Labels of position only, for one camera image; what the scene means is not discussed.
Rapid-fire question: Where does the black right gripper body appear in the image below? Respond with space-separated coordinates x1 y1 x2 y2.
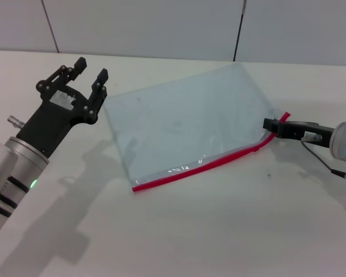
278 120 336 149

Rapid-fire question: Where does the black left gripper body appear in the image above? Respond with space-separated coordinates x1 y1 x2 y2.
16 85 91 158

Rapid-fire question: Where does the clear document bag red zipper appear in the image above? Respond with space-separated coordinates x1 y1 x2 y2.
103 62 291 194

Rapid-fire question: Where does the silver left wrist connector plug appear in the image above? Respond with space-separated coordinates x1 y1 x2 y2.
7 115 25 129

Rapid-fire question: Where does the thin black vertical rod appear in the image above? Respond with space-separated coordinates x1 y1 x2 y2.
232 0 247 62

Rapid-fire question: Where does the thin grey wrist cable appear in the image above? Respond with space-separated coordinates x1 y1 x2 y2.
300 135 346 178

